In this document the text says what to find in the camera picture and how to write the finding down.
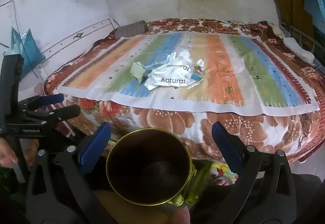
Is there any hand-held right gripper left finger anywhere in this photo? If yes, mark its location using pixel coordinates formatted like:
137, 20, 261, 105
27, 121, 120, 224

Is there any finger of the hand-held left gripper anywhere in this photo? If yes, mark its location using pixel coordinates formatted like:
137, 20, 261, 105
25, 104, 82, 123
18, 93, 65, 112

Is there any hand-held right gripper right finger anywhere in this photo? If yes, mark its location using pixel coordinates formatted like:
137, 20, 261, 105
211, 121, 299, 224

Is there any dark metal bin gold rim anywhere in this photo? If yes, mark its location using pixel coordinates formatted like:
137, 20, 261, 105
106, 128, 193, 206

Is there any small clear wrapper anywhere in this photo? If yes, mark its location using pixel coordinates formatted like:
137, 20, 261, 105
194, 59, 206, 75

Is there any pale green paper bag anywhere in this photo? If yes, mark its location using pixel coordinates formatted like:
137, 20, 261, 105
131, 61, 148, 84

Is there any white printed plastic bag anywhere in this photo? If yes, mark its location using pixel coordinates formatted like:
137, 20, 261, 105
144, 52, 194, 91

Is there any person's left hand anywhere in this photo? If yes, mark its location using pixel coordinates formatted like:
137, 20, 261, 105
0, 137, 19, 168

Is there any green cartoon print stool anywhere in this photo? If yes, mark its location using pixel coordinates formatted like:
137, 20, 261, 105
175, 158, 239, 210

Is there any teal bag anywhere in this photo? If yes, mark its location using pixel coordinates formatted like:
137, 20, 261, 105
10, 27, 46, 80

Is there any brown floral blanket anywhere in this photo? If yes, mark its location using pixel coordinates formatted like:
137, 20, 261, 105
42, 18, 325, 164

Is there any white headboard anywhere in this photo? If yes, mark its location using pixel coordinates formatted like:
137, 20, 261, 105
38, 18, 114, 68

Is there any striped woven mat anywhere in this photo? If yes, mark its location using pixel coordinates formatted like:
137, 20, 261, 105
56, 31, 320, 116

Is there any grey striped pillow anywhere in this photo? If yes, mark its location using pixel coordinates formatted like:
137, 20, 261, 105
115, 20, 147, 39

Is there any white folded cloth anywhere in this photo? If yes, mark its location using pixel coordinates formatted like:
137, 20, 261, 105
283, 38, 315, 63

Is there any metal bed rail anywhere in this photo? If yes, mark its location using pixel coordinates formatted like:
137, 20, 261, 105
279, 21, 325, 63

